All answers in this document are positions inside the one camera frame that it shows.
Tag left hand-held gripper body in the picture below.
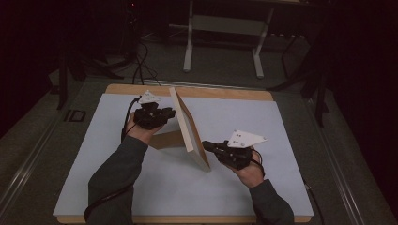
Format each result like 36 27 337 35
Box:
133 89 167 131

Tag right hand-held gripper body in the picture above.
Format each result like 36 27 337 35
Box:
218 128 268 172

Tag wooden picture frame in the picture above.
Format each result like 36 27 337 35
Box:
148 86 212 173

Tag person's left hand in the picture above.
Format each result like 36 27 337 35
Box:
125 112 164 146

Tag person's right hand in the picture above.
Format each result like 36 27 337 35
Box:
229 149 266 189

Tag metal floor strip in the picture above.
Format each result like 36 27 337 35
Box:
142 78 262 92

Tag white table mat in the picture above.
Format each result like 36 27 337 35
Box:
52 93 314 218

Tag wooden table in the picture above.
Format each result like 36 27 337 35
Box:
55 82 314 225

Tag black floor socket plate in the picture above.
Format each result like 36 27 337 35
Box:
63 109 87 123

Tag black stand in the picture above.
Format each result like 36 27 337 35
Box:
266 18 333 128
55 43 127 111

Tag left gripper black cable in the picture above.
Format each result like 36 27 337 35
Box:
83 96 143 223

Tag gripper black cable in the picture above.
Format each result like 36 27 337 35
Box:
83 96 143 223
250 148 327 225

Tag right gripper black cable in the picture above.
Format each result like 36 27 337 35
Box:
250 148 327 225

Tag black floor cables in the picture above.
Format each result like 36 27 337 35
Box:
130 38 162 87

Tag metal floor rail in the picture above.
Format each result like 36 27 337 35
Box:
0 107 65 217
303 93 368 225

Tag white metal desk frame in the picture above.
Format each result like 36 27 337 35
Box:
182 0 277 80

